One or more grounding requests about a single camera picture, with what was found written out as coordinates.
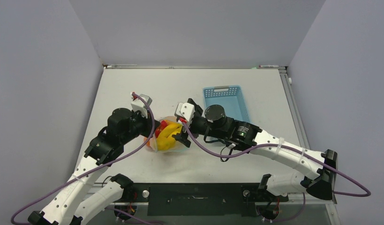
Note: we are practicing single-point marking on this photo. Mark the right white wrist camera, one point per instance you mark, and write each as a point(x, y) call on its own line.
point(185, 112)

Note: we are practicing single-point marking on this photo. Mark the orange fruit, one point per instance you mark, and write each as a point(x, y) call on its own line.
point(148, 145)

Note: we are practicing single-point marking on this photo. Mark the red apple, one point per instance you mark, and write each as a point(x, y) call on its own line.
point(160, 128)

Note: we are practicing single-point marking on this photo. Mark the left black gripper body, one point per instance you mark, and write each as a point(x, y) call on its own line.
point(139, 125)

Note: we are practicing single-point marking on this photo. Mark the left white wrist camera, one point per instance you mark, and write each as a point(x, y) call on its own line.
point(138, 105)

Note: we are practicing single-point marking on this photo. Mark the yellow banana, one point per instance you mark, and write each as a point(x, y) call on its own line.
point(165, 141)

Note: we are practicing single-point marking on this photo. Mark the clear zip top bag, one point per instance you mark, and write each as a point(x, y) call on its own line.
point(178, 147)

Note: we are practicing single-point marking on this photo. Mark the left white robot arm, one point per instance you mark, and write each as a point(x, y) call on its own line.
point(69, 207)

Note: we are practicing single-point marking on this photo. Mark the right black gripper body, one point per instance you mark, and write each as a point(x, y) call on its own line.
point(199, 124)

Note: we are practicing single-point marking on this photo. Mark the blue plastic basket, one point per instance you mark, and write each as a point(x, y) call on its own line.
point(231, 98)

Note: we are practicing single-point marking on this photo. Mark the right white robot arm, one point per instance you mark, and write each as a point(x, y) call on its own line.
point(312, 171)

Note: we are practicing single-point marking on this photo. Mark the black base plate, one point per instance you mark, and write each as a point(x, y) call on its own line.
point(197, 199)

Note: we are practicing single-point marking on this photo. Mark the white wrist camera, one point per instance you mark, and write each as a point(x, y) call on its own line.
point(185, 112)
point(138, 105)

